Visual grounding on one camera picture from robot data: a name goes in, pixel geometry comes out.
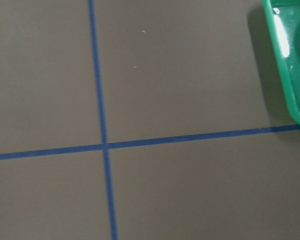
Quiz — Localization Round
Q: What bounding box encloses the green plastic tray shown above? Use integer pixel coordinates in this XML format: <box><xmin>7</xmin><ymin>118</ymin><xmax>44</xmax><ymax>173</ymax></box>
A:
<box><xmin>262</xmin><ymin>0</ymin><xmax>300</xmax><ymax>125</ymax></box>

